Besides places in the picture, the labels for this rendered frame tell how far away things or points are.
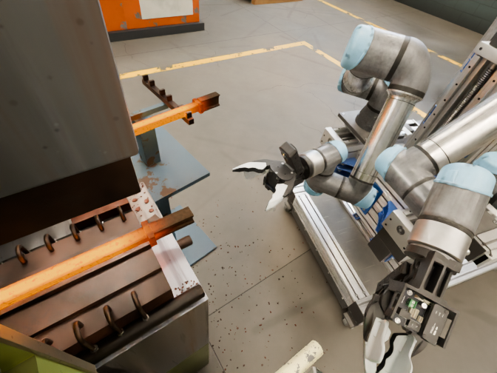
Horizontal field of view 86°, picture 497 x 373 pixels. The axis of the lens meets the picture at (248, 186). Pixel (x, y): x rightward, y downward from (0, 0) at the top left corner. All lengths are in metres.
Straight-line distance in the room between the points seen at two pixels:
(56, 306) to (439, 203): 0.65
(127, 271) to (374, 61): 0.78
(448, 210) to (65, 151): 0.47
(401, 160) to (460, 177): 0.15
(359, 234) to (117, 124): 1.61
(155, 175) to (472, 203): 0.95
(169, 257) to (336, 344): 1.18
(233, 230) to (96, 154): 1.59
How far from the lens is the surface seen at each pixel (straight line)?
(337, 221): 1.71
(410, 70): 0.86
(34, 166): 0.19
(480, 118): 0.69
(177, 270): 0.64
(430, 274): 0.48
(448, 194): 0.51
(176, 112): 0.93
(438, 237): 0.48
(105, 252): 0.59
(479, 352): 2.07
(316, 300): 1.67
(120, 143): 0.19
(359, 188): 0.88
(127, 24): 4.13
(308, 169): 0.75
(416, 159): 0.64
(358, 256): 1.64
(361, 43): 0.85
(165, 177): 1.09
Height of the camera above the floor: 1.50
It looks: 49 degrees down
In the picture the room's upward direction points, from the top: 9 degrees clockwise
